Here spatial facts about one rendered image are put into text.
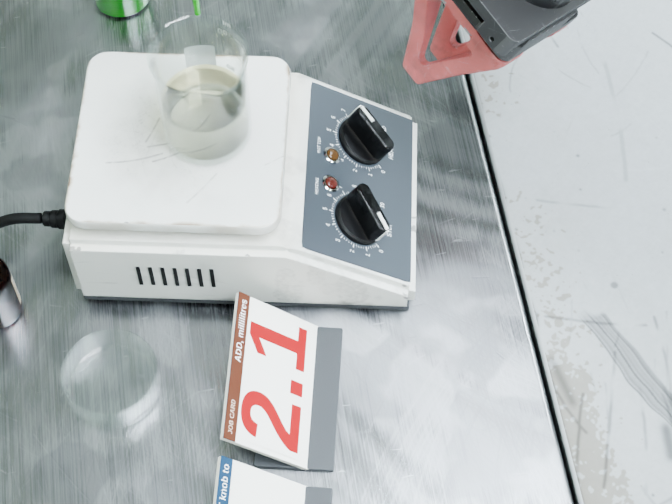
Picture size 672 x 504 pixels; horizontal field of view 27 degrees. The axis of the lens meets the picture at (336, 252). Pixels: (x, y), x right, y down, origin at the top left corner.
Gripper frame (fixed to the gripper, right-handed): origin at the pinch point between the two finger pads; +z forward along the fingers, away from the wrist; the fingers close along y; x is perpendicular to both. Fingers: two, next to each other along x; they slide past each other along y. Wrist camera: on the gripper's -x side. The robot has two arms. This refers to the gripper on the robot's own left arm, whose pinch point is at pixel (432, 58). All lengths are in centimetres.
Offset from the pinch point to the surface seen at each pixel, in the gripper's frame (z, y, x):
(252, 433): 12.6, 16.2, 10.4
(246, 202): 7.9, 10.5, 0.2
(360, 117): 6.7, 0.7, -0.4
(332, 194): 8.3, 4.7, 2.3
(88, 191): 12.2, 15.5, -5.7
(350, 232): 8.0, 5.7, 4.8
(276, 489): 13.0, 16.9, 13.6
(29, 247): 22.4, 14.5, -6.9
